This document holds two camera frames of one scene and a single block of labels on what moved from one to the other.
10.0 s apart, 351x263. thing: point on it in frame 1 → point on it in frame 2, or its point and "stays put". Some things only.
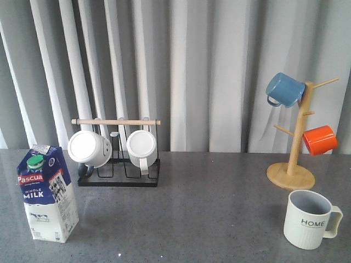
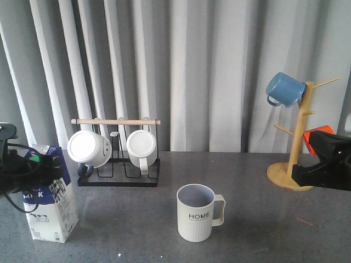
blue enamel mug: x=283 y=90 stays put
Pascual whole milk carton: x=47 y=194 stays put
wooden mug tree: x=291 y=175 stays put
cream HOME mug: x=306 y=218 → x=195 y=204
